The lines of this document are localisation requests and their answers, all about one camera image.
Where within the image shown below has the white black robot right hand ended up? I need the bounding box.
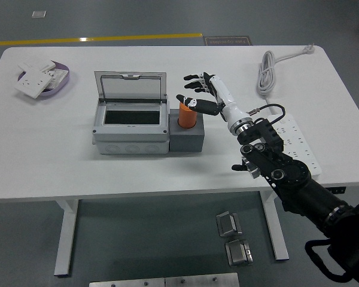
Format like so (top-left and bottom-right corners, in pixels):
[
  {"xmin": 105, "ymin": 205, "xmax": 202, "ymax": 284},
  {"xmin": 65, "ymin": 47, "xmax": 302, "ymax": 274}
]
[{"xmin": 175, "ymin": 72, "xmax": 254, "ymax": 128}]

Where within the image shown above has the orange cylinder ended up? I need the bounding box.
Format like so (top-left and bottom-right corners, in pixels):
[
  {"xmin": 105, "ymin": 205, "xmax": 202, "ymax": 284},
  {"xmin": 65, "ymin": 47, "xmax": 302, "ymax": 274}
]
[{"xmin": 178, "ymin": 101, "xmax": 197, "ymax": 130}]

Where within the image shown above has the grey electrical box clear lid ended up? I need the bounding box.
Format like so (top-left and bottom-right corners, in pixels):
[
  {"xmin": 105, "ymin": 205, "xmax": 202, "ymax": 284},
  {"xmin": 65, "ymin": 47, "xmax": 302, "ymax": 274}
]
[{"xmin": 92, "ymin": 71, "xmax": 171, "ymax": 155}]

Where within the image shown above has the grey cube with round hole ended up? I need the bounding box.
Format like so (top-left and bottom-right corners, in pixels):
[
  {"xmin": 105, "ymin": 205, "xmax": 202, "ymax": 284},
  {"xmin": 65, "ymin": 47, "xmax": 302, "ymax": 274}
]
[{"xmin": 169, "ymin": 109, "xmax": 205, "ymax": 152}]

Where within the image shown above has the white power strip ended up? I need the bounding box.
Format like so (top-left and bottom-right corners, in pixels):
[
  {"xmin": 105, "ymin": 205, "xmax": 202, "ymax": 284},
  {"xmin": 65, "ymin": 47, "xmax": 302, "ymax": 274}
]
[{"xmin": 267, "ymin": 112, "xmax": 323, "ymax": 177}]

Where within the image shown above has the metal block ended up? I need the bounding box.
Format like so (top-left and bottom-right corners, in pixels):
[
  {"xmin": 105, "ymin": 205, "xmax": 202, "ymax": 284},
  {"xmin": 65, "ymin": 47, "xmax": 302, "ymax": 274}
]
[
  {"xmin": 224, "ymin": 239, "xmax": 254, "ymax": 267},
  {"xmin": 215, "ymin": 210, "xmax": 243, "ymax": 239}
]

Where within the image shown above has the white table leg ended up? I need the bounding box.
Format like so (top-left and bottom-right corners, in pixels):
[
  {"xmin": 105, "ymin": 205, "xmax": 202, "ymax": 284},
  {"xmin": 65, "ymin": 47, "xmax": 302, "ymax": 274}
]
[
  {"xmin": 54, "ymin": 199, "xmax": 80, "ymax": 277},
  {"xmin": 258, "ymin": 191, "xmax": 290, "ymax": 261}
]

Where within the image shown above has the purple oval tray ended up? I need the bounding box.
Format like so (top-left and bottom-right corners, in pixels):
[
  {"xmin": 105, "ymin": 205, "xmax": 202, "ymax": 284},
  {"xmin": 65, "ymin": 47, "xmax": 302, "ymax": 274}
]
[{"xmin": 17, "ymin": 61, "xmax": 71, "ymax": 98}]

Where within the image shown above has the small grey-white socket panel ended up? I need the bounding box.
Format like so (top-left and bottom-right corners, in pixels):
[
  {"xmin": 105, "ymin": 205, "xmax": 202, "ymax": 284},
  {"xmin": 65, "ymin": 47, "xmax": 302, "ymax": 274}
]
[{"xmin": 44, "ymin": 68, "xmax": 68, "ymax": 90}]

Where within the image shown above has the metal plate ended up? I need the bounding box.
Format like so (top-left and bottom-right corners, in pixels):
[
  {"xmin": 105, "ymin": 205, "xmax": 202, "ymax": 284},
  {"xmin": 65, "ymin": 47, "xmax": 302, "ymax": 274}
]
[
  {"xmin": 164, "ymin": 272, "xmax": 240, "ymax": 287},
  {"xmin": 89, "ymin": 277, "xmax": 166, "ymax": 287}
]

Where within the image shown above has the large white socket panel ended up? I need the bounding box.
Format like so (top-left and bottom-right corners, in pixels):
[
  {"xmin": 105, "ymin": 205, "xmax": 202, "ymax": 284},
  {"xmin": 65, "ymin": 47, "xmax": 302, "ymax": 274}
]
[{"xmin": 13, "ymin": 71, "xmax": 53, "ymax": 99}]

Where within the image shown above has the white coiled power cord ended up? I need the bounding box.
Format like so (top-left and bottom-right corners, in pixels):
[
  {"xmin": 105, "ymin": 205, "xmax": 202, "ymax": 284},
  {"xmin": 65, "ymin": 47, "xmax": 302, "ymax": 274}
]
[{"xmin": 255, "ymin": 44, "xmax": 315, "ymax": 116}]

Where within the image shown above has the white switch panel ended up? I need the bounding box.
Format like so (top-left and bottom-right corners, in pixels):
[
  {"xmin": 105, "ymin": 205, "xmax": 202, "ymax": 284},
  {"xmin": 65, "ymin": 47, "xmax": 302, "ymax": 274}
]
[{"xmin": 17, "ymin": 57, "xmax": 56, "ymax": 74}]

